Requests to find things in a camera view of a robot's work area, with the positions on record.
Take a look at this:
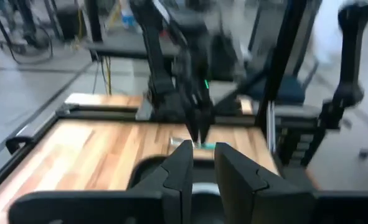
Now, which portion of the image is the blue and white bucket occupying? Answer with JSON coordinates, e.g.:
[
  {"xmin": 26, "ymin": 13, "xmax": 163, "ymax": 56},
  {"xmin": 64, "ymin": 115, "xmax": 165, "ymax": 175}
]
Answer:
[{"xmin": 120, "ymin": 0, "xmax": 136, "ymax": 29}]

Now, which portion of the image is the black waste bin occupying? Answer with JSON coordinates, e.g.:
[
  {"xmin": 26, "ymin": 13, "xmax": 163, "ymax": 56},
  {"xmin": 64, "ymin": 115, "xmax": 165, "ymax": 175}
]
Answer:
[{"xmin": 56, "ymin": 4, "xmax": 82, "ymax": 41}]

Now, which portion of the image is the black standing desk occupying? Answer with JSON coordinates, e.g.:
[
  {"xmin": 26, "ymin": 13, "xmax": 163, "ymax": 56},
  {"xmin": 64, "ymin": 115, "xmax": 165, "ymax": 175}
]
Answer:
[{"xmin": 85, "ymin": 39, "xmax": 183, "ymax": 60}]

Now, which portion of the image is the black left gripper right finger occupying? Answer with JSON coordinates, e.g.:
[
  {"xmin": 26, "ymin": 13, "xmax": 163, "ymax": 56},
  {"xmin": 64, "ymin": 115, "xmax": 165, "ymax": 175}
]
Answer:
[{"xmin": 214, "ymin": 142, "xmax": 316, "ymax": 224}]

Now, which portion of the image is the yellow cable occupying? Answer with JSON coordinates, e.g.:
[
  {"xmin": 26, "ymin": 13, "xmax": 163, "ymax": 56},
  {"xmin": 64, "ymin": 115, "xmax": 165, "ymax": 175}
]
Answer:
[{"xmin": 104, "ymin": 55, "xmax": 113, "ymax": 96}]

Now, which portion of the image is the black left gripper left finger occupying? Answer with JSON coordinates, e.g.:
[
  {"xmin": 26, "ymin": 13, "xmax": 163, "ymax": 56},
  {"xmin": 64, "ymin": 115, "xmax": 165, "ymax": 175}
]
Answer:
[{"xmin": 128, "ymin": 139, "xmax": 194, "ymax": 224}]

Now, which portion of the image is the black desk pole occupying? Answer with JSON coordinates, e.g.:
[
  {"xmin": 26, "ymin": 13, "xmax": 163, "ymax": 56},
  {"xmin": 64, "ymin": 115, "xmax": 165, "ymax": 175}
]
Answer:
[{"xmin": 83, "ymin": 0, "xmax": 104, "ymax": 43}]

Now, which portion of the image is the black jointed stand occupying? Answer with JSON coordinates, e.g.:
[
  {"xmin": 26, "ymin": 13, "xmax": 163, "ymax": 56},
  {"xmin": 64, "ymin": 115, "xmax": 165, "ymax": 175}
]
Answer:
[{"xmin": 301, "ymin": 0, "xmax": 368, "ymax": 167}]

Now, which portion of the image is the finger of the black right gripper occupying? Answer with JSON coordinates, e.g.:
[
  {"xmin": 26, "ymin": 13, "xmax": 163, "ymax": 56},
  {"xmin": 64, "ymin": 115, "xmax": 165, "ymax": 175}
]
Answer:
[
  {"xmin": 200, "ymin": 105, "xmax": 215, "ymax": 145},
  {"xmin": 184, "ymin": 105, "xmax": 202, "ymax": 144}
]

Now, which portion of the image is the black aluminium table frame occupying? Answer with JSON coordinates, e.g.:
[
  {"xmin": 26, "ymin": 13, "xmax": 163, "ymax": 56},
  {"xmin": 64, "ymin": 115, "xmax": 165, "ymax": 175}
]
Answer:
[{"xmin": 0, "ymin": 0, "xmax": 311, "ymax": 200}]

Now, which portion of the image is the black frame handle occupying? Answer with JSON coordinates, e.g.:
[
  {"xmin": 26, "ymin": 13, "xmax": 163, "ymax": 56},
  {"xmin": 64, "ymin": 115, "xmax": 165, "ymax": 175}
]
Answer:
[{"xmin": 5, "ymin": 136, "xmax": 37, "ymax": 155}]

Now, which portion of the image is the spoon with green handle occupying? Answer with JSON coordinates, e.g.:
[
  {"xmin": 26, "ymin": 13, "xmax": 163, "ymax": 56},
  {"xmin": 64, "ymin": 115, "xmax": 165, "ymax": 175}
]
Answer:
[{"xmin": 170, "ymin": 136, "xmax": 217, "ymax": 151}]

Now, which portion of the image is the mesh chair with blue seat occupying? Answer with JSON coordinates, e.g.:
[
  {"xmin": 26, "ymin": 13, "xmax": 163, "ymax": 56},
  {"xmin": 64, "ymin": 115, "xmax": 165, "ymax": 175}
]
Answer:
[{"xmin": 244, "ymin": 46, "xmax": 320, "ymax": 108}]

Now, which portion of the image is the silver aluminium extrusion post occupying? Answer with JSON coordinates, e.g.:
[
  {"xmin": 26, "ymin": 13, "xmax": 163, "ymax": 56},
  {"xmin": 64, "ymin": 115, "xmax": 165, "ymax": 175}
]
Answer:
[{"xmin": 265, "ymin": 100, "xmax": 277, "ymax": 154}]

